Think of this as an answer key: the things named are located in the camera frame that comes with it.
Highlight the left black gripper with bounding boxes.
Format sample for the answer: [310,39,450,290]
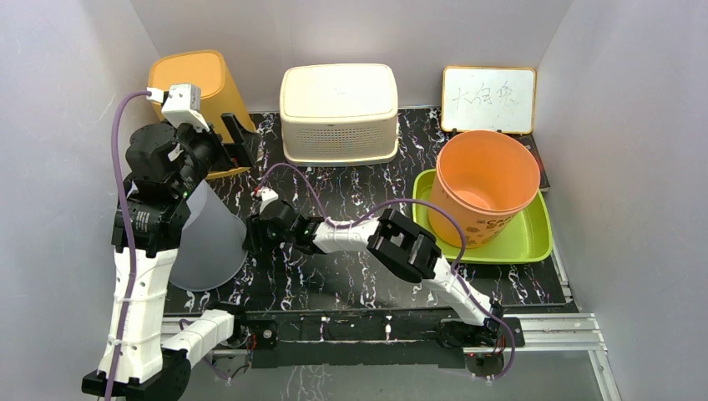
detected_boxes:
[168,114,261,200]

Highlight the grey and tan bucket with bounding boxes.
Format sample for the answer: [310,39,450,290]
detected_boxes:
[169,181,246,292]

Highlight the orange mesh basket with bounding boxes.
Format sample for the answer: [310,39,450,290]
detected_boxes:
[147,49,258,181]

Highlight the cream perforated basket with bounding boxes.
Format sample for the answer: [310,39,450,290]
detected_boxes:
[279,63,399,167]

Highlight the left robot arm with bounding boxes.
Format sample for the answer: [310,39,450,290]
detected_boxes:
[81,113,259,400]

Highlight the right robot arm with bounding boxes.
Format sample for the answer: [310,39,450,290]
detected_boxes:
[244,200,516,349]

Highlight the orange paper bucket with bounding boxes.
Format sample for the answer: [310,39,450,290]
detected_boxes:
[427,130,541,249]

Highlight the small whiteboard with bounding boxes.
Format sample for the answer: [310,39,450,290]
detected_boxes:
[440,66,536,135]

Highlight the green plastic tray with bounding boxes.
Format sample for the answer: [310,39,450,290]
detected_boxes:
[412,169,553,265]

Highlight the dark book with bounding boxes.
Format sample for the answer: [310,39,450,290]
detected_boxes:
[515,134,550,192]

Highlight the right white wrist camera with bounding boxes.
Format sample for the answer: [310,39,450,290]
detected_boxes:
[253,187,279,214]

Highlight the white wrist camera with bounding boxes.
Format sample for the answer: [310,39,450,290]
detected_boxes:
[253,187,279,214]
[146,83,210,132]

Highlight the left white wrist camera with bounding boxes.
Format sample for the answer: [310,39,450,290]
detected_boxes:
[146,83,210,132]

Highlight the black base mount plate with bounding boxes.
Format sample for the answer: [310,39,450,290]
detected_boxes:
[235,307,526,371]

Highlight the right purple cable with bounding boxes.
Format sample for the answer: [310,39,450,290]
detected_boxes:
[251,161,517,383]

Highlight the aluminium rail frame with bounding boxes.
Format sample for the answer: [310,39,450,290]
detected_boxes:
[156,313,620,400]

